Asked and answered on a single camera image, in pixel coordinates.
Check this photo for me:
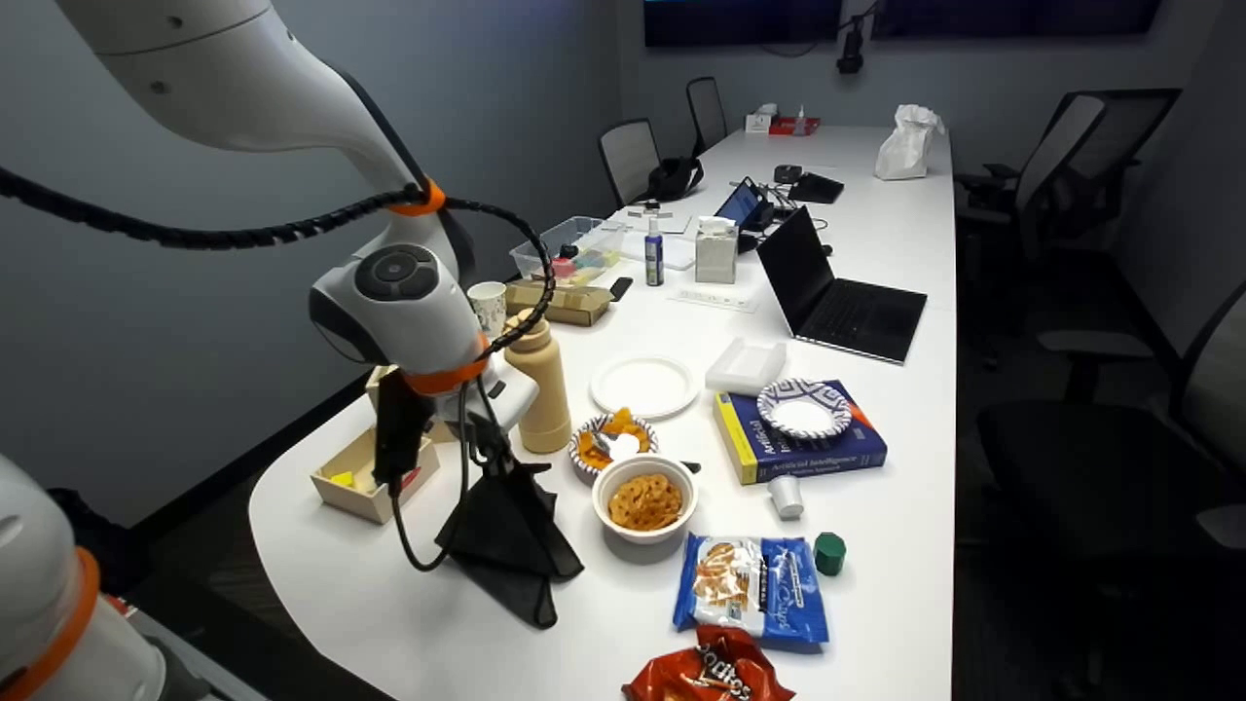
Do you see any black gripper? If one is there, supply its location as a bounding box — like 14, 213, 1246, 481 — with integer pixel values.
454, 407, 515, 471

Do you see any dark grey towel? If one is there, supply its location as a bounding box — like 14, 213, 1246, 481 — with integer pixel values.
436, 464, 584, 629

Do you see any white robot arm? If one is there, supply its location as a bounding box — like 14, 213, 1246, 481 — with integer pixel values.
0, 0, 532, 701

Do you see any beige water bottle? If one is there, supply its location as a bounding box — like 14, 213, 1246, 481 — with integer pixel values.
507, 319, 572, 454

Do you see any small bowl of chips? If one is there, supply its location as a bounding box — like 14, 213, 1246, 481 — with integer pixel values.
567, 407, 657, 481

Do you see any wooden tray with blocks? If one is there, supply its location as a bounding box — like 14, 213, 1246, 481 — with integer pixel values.
310, 429, 439, 524

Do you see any brown cardboard box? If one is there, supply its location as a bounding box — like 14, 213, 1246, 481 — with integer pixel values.
507, 280, 615, 328

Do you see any white bowl of cereal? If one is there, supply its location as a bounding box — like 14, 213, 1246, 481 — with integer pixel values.
592, 450, 698, 562

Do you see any white paper plate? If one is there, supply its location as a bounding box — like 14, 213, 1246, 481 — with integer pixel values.
589, 355, 701, 422

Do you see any clear plastic bin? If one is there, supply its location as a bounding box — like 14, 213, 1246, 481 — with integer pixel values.
509, 213, 620, 287

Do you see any small spray bottle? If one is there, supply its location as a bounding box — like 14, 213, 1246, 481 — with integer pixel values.
642, 233, 667, 287

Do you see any white foam container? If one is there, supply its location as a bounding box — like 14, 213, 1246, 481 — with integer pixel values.
706, 337, 785, 394

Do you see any blue yellow book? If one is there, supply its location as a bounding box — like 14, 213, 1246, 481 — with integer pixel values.
712, 380, 889, 481

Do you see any white tissue box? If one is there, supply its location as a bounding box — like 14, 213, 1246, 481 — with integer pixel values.
693, 217, 735, 285

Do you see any small white cylinder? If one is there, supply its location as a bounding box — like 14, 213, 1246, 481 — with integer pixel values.
771, 474, 807, 523

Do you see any blue white snack bag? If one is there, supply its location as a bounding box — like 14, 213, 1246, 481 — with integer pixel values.
674, 535, 831, 651

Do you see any black headphones bag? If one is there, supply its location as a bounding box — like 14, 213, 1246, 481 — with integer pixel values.
649, 154, 706, 202

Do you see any grey office chair near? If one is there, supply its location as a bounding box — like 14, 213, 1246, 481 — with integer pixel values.
601, 118, 657, 202

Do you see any grey office chair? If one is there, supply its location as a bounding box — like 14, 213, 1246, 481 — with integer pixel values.
685, 72, 728, 150
601, 118, 657, 202

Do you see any red orange snack bag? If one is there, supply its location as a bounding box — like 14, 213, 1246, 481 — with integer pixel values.
624, 624, 794, 701

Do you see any blue screen tablet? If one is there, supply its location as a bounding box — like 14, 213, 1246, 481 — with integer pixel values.
715, 183, 776, 230

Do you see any black open laptop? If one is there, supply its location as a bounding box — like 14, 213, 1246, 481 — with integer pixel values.
760, 209, 925, 362

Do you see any green bottle cap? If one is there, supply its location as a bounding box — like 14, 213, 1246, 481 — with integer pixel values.
815, 535, 849, 576

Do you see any grey office chair far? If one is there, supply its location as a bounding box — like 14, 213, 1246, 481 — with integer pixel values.
685, 72, 728, 150

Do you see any black small device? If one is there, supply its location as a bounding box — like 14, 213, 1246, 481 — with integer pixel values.
776, 165, 842, 202

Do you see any red white box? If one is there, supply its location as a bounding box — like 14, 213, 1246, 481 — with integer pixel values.
744, 106, 823, 137

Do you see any black office chair right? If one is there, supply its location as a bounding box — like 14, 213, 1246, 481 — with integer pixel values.
958, 87, 1178, 280

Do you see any black office chair foreground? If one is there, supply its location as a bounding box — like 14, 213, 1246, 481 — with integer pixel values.
975, 278, 1246, 614

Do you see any wall monitor left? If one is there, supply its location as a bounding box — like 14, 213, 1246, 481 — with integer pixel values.
642, 0, 842, 48

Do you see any wall monitor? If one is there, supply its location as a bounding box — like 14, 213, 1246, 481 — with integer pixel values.
872, 0, 1163, 37
642, 0, 842, 48

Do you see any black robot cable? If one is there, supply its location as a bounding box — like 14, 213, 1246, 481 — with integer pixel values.
0, 165, 559, 576

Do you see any black webcam on wall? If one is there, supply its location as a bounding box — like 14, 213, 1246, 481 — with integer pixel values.
836, 4, 877, 78

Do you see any wall monitor right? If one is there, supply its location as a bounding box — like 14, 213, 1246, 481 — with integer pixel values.
872, 0, 1163, 37

